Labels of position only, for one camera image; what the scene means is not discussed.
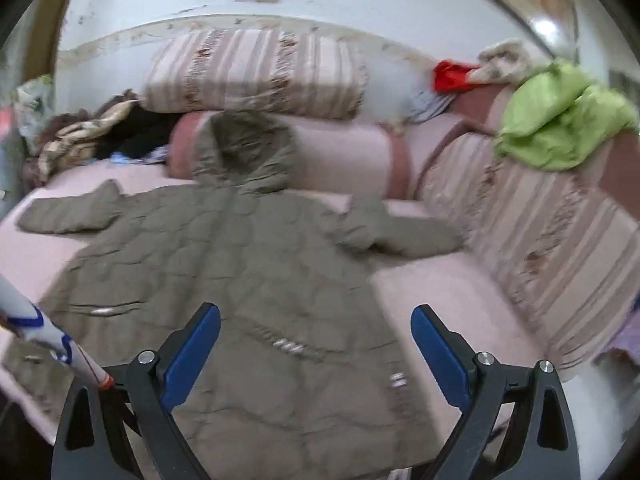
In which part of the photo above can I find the blue patterned cloth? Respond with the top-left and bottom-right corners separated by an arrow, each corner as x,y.
111,145 -> 170,167

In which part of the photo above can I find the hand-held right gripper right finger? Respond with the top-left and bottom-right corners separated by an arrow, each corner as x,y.
410,304 -> 581,480

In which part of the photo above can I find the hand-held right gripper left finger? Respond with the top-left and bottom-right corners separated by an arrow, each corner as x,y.
52,302 -> 221,480

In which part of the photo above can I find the beige brown patterned blanket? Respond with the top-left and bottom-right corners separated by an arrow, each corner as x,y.
35,100 -> 141,183

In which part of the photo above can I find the lime green cloth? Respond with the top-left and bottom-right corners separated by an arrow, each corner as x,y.
492,60 -> 640,173

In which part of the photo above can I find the beige knit cloth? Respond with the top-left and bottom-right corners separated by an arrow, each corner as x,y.
470,39 -> 533,86

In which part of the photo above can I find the gold framed mirror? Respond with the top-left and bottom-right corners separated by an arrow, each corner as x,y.
440,0 -> 581,56

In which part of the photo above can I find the grey striped cloth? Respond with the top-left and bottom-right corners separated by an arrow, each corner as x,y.
402,91 -> 453,126

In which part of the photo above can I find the striped beige cushion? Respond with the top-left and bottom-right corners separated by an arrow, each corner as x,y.
142,27 -> 368,122
415,130 -> 640,373

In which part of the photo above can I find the pink bolster cushion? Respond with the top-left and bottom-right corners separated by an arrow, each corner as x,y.
167,110 -> 416,201

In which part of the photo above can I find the pink quilted bedspread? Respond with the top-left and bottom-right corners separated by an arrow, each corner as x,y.
0,80 -> 640,471

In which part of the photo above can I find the olive quilted hooded jacket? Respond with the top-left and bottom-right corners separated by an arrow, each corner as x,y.
17,110 -> 466,471

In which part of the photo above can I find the floral cloth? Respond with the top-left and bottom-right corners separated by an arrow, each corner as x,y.
15,75 -> 56,156

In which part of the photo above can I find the red cloth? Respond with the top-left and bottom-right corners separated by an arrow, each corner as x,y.
432,60 -> 481,93

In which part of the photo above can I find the purple cloth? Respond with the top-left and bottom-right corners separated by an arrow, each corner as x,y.
595,305 -> 640,376

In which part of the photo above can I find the dark clothes pile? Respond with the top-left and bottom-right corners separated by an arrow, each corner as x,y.
95,107 -> 181,161

